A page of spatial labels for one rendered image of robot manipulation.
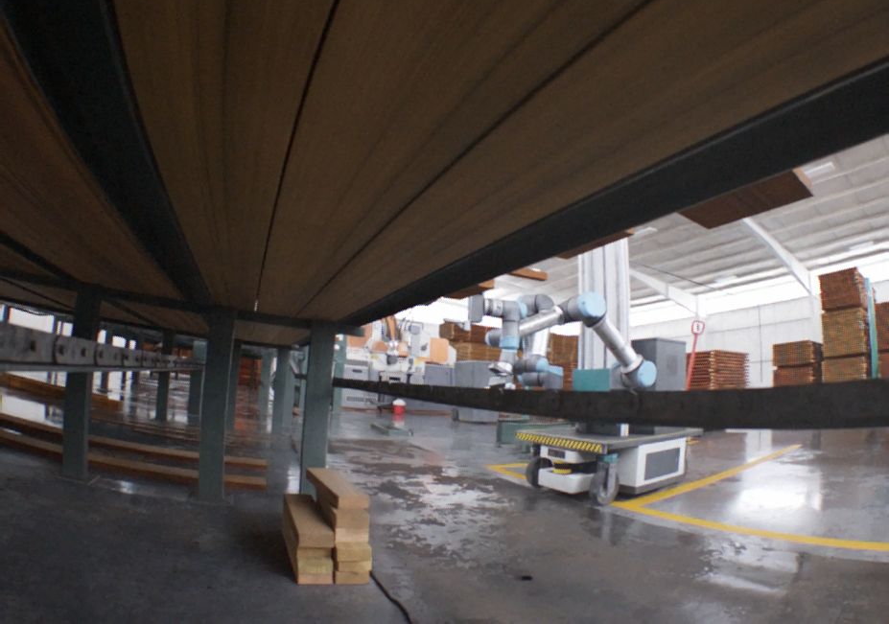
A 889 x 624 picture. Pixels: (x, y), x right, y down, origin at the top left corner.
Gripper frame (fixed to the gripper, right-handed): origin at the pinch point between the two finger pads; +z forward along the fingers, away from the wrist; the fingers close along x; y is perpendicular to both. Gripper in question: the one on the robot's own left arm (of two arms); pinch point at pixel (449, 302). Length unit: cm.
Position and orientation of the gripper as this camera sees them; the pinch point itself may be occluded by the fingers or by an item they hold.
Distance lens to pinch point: 162.5
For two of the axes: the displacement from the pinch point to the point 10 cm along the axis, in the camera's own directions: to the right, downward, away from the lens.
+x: -0.6, 9.7, -2.2
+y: 2.9, -1.9, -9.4
